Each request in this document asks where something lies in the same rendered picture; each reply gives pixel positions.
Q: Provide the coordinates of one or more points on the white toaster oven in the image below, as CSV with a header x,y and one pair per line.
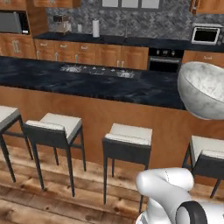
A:
x,y
206,34

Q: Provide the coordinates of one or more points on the built-in grey microwave oven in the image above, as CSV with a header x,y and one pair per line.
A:
x,y
13,22

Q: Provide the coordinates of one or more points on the grey sink tap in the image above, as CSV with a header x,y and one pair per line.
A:
x,y
126,29

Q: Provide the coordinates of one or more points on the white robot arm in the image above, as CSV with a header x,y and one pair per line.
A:
x,y
172,195

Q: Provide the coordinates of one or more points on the black built-in oven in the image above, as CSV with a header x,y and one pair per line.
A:
x,y
164,59

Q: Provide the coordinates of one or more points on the white paper towel roll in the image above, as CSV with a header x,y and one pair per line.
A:
x,y
96,28

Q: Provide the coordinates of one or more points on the small white jar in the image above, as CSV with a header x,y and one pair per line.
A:
x,y
79,28

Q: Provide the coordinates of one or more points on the dark stool with white cushion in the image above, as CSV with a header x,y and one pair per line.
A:
x,y
208,148
58,122
129,137
6,115

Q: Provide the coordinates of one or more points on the tall wooden cupboard unit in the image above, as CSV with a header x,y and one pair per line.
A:
x,y
36,20

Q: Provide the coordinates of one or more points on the wooden base cupboard run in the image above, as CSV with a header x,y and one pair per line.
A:
x,y
108,55

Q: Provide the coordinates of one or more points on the silver coffee machine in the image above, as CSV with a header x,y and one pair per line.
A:
x,y
62,24

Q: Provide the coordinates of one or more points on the grey framed window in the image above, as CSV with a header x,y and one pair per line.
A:
x,y
130,3

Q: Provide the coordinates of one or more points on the wooden wall cupboard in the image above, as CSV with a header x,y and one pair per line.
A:
x,y
57,3
208,5

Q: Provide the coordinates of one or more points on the wooden dining counter, dark top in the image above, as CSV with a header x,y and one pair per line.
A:
x,y
96,113

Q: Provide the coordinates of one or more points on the white marble bowl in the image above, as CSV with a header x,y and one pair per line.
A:
x,y
201,93

